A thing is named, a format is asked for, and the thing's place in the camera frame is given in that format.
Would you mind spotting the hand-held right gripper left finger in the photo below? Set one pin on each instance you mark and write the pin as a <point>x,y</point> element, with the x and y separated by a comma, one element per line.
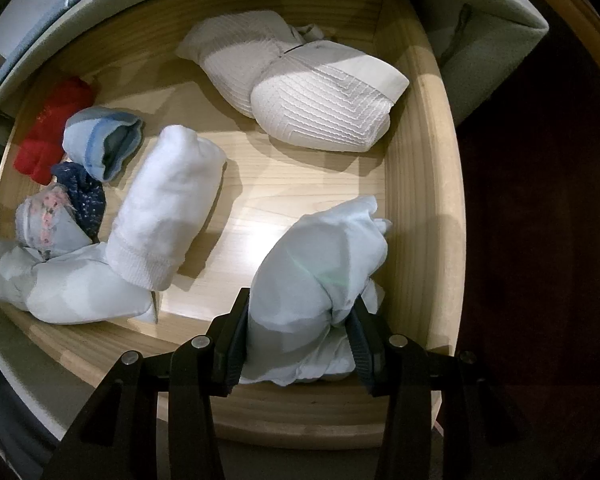
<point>232,345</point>

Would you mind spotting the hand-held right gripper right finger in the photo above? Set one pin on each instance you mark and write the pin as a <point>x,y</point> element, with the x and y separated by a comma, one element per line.
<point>362,355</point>

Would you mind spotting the navy dotted cloth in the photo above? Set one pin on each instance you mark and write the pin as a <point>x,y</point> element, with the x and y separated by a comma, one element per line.
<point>87,200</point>

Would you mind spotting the grey pink floral sock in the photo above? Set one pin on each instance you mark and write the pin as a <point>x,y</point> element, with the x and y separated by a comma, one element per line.
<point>45,220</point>

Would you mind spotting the grey front wooden drawer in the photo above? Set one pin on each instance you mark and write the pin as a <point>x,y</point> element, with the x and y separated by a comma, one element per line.
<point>260,185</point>

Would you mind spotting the brown wooden furniture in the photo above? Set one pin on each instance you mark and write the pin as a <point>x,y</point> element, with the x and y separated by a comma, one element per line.
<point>580,25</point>

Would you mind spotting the white thick sock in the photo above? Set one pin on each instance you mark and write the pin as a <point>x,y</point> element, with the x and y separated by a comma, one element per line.
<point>165,200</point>

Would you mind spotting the white textured sock pair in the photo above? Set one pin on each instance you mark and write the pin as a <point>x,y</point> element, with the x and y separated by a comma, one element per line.
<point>320,110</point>

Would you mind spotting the red sock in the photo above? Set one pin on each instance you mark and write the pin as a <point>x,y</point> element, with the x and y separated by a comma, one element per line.
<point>55,120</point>

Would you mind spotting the white underwear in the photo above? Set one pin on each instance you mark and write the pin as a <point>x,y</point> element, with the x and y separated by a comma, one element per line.
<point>80,290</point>
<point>305,270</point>

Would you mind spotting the light blue sock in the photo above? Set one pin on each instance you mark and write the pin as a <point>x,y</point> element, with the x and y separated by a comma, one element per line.
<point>87,135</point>

